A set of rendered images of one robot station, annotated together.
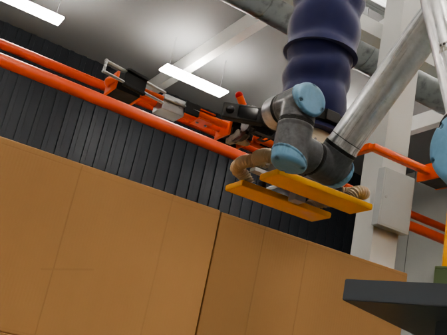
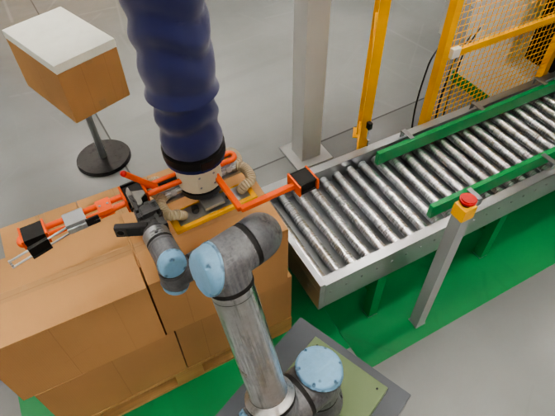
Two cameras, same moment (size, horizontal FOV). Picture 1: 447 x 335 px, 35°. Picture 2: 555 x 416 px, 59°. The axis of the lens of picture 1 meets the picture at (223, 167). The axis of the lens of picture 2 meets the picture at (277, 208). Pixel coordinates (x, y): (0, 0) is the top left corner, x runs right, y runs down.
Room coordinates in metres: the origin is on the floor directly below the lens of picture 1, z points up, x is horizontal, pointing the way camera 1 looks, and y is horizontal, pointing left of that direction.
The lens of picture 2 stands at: (0.69, -0.46, 2.51)
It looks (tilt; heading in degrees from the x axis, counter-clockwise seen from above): 49 degrees down; 357
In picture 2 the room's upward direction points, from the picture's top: 1 degrees counter-clockwise
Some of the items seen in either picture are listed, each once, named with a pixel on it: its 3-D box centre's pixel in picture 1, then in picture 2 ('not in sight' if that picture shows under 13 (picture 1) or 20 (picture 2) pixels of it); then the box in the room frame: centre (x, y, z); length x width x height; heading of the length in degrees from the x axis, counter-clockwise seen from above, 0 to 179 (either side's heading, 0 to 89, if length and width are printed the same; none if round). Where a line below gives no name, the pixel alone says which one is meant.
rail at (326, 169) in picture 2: not in sight; (423, 137); (2.98, -1.50, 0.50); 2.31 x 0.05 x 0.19; 115
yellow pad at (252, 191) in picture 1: (279, 197); not in sight; (2.10, -0.19, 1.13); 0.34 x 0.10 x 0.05; 117
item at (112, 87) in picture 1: (124, 88); (34, 234); (1.75, 0.30, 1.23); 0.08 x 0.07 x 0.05; 117
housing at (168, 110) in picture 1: (169, 108); (75, 220); (1.80, 0.18, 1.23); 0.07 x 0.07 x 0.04; 27
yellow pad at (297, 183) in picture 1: (317, 187); (212, 204); (1.93, -0.28, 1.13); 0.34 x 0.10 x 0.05; 117
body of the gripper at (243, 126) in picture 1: (263, 121); (150, 219); (1.78, -0.08, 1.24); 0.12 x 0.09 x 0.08; 27
